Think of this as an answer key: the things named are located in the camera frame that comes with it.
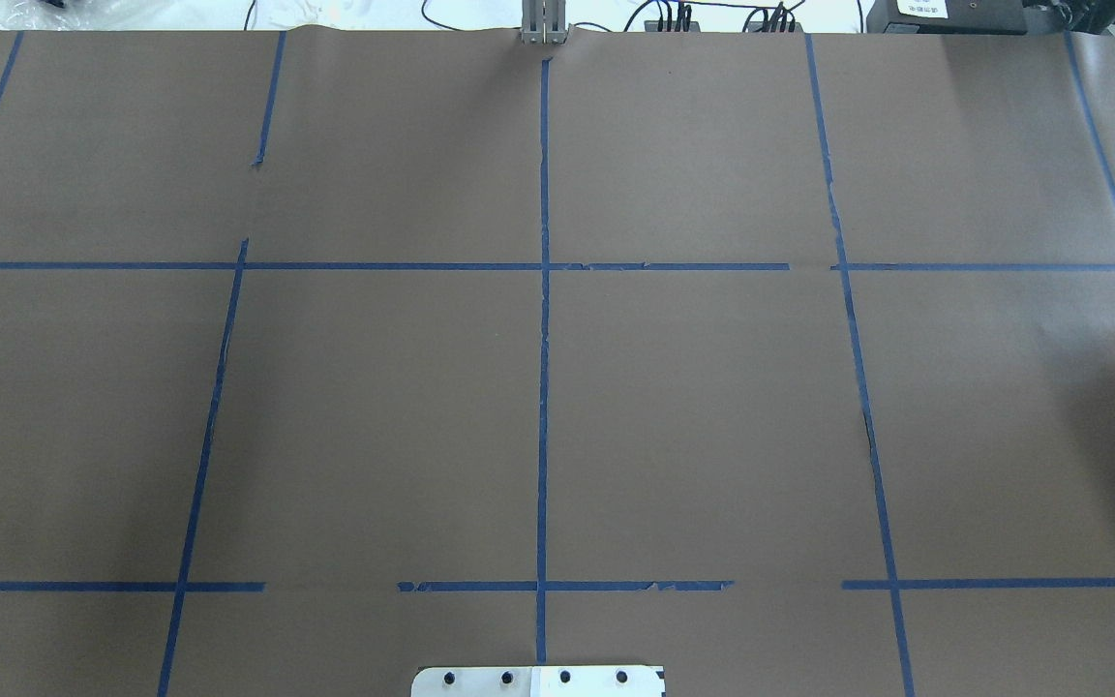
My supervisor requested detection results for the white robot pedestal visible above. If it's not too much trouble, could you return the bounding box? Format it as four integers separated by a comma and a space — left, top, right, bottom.
410, 665, 667, 696

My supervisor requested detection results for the aluminium frame post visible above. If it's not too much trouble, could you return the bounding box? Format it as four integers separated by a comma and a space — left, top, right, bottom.
521, 0, 570, 45

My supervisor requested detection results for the black power box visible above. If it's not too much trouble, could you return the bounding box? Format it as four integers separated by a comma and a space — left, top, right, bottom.
865, 0, 1082, 36

